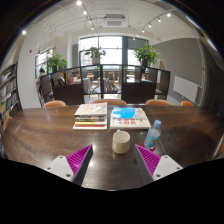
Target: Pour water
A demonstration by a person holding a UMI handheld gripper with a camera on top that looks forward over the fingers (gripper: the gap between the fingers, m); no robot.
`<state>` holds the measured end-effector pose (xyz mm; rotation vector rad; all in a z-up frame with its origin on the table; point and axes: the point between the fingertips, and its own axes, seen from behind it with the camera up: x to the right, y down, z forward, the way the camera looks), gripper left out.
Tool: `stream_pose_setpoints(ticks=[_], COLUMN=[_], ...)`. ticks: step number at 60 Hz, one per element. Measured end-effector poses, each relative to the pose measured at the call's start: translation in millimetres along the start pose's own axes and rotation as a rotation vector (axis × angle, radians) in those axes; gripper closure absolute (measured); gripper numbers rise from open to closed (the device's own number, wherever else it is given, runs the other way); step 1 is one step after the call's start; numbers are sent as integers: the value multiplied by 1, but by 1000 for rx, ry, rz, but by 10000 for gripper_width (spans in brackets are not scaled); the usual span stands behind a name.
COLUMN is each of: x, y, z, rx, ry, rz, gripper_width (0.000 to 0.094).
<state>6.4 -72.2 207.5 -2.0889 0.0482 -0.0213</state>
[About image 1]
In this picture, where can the clear water bottle blue cap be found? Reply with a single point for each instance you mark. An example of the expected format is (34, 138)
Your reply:
(152, 136)

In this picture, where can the bushy potted plant by window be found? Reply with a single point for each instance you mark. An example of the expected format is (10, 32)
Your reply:
(56, 61)

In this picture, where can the large book blue cover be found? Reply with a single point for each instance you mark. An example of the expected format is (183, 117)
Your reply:
(130, 118)

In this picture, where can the person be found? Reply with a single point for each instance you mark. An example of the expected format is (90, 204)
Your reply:
(41, 75)

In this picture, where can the tall wall bookshelf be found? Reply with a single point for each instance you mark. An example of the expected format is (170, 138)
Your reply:
(8, 96)

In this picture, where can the small potted plant white pot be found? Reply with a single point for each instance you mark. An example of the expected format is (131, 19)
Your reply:
(95, 53)

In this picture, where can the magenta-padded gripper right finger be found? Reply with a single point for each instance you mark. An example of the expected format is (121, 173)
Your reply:
(166, 166)

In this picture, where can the orange chairs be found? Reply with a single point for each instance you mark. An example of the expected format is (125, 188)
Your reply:
(110, 101)

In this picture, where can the large potted plant dark pot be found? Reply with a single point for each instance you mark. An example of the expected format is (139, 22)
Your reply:
(146, 53)

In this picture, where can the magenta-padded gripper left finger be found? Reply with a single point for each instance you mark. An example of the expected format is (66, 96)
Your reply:
(61, 166)

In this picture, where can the dark open shelf unit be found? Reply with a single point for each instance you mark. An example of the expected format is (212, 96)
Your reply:
(136, 92)

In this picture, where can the stack of books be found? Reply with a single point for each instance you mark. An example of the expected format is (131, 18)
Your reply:
(90, 115)

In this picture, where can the ceiling air conditioner unit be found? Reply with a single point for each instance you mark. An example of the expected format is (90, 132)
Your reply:
(115, 21)

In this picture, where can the white wall panel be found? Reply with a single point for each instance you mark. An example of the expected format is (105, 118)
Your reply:
(186, 88)

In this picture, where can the ceiling lights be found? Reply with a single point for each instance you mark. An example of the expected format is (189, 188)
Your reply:
(79, 3)

